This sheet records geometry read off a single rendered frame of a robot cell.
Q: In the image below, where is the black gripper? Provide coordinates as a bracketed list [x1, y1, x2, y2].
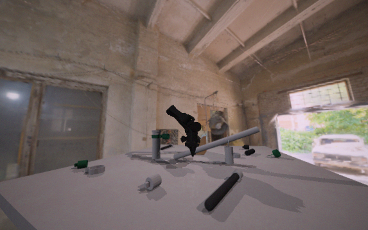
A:
[185, 132, 200, 157]

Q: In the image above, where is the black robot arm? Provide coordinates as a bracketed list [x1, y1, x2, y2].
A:
[166, 105, 202, 143]

